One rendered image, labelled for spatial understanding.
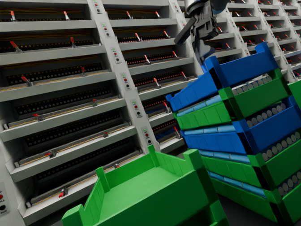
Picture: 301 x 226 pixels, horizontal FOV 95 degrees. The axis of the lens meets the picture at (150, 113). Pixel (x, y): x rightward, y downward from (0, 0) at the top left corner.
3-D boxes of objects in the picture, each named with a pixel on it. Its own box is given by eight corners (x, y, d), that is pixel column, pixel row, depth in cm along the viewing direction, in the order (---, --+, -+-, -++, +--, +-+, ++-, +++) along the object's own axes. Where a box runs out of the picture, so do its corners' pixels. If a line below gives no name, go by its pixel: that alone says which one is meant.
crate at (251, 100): (293, 94, 36) (279, 67, 37) (238, 121, 30) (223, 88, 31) (215, 115, 65) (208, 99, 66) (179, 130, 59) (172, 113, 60)
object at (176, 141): (221, 124, 114) (221, 108, 110) (161, 156, 88) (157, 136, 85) (202, 119, 131) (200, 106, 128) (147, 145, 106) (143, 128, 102)
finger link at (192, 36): (196, 50, 52) (193, 27, 52) (192, 52, 53) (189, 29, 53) (201, 53, 55) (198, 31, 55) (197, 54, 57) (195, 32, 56)
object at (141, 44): (185, 42, 121) (183, 25, 117) (119, 50, 95) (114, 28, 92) (171, 49, 138) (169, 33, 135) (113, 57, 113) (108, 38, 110)
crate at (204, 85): (279, 67, 37) (266, 41, 38) (223, 88, 31) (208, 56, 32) (208, 99, 66) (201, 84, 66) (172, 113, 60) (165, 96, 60)
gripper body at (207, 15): (212, 32, 48) (207, -4, 47) (190, 43, 54) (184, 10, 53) (219, 36, 54) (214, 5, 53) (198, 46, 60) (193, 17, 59)
